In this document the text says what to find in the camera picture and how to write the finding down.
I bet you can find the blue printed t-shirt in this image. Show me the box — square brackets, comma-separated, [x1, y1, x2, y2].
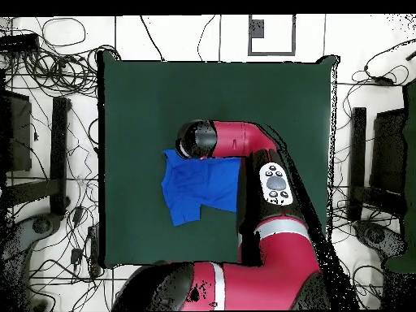
[160, 148, 242, 228]

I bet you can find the dark green table cloth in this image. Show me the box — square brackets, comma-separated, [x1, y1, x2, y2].
[97, 50, 339, 269]

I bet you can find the black power strip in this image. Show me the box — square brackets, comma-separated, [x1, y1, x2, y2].
[86, 223, 100, 277]
[0, 32, 41, 53]

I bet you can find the dark square floor tag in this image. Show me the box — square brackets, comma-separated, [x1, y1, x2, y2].
[249, 19, 265, 38]

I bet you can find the gray office chair base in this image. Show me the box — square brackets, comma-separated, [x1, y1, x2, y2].
[353, 219, 409, 259]
[0, 212, 64, 261]

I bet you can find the black box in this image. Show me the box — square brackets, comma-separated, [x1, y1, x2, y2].
[0, 89, 33, 172]
[369, 108, 407, 193]

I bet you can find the green cloth on side table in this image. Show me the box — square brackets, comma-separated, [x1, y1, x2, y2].
[384, 80, 416, 274]

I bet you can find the thin black cable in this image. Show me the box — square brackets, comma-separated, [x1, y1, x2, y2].
[196, 14, 216, 62]
[137, 14, 165, 63]

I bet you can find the black stand frame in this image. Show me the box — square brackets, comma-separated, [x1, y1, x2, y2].
[347, 106, 407, 222]
[6, 96, 71, 217]

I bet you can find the black cable tangle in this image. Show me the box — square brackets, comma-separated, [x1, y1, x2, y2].
[0, 17, 121, 98]

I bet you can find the black cable with connector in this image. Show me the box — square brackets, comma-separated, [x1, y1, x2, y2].
[352, 38, 416, 87]

